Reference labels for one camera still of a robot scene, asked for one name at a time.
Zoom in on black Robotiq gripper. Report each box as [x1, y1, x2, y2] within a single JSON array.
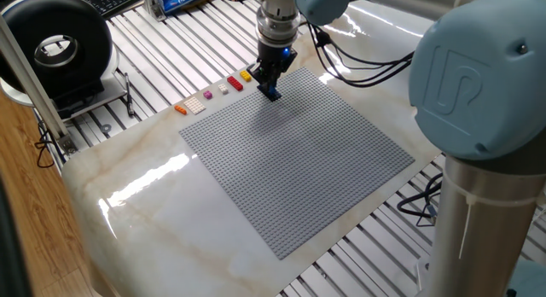
[[246, 38, 299, 93]]

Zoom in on large white Lego plate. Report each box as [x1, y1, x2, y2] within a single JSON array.
[[183, 96, 206, 115]]

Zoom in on grey Lego baseplate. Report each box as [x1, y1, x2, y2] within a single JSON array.
[[178, 66, 415, 260]]

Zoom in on blue tissue pack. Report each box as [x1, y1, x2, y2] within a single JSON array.
[[155, 0, 209, 14]]

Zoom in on black keyboard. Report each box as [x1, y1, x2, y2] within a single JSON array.
[[83, 0, 145, 19]]

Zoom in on marble pattern board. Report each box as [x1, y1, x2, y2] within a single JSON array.
[[61, 0, 444, 297]]

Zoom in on white zip tie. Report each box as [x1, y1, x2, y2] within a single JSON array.
[[445, 177, 546, 260]]

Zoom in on dark blurred foreground object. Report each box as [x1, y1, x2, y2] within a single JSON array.
[[0, 172, 34, 297]]

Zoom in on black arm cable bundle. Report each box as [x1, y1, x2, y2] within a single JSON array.
[[306, 21, 415, 89]]

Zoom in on short aluminium post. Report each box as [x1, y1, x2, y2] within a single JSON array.
[[142, 0, 167, 23]]

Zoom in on silver device base plate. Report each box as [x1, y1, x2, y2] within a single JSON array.
[[0, 44, 129, 121]]

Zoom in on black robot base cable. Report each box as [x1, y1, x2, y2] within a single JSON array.
[[396, 172, 444, 228]]

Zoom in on silver corner bracket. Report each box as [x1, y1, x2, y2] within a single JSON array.
[[57, 132, 80, 157]]

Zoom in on black floor cable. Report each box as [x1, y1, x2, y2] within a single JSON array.
[[33, 117, 56, 169]]

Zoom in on aluminium frame profile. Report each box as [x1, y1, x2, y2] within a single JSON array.
[[0, 15, 80, 157]]

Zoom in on black ring shaped device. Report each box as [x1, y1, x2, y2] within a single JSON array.
[[0, 0, 115, 119]]

